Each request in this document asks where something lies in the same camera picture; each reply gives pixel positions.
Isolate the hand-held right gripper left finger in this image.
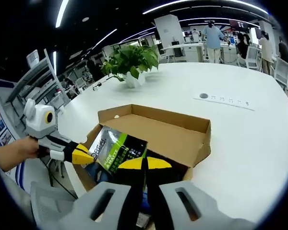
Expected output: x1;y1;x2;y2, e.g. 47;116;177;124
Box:
59;157;146;230

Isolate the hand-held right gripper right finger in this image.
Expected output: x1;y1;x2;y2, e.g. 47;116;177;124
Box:
145;157;257;230

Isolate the black green soft pouch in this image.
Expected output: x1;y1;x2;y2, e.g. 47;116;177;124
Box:
88;125;149;177

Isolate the brown cardboard shoe box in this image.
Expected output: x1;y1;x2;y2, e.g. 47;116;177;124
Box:
73;103;211;192

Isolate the white ribbed box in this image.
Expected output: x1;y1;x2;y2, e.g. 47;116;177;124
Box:
26;49;40;69

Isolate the person's left hand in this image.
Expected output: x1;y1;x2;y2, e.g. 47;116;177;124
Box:
14;138;43;161

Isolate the grey metal shelving rack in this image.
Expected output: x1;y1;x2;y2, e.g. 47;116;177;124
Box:
6;49;72;111

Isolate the white office chair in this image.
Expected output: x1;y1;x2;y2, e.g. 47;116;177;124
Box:
74;77;87;91
273;57;288;84
244;46;261;70

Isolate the white table socket strip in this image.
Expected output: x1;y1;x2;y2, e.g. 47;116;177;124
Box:
192;92;256;112

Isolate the straight ceiling light strip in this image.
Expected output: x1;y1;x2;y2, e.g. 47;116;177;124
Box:
55;0;70;28

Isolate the green potted plant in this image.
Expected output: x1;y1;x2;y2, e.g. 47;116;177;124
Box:
100;44;159;89

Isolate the white office desk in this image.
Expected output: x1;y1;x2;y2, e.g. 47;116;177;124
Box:
162;43;206;63

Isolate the curved ceiling light strip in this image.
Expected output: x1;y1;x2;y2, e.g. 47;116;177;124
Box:
143;0;272;14

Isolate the wall poster board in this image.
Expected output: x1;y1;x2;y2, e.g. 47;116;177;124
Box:
0;100;16;147

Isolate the wall display screen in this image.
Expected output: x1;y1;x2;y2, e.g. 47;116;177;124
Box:
229;20;252;30

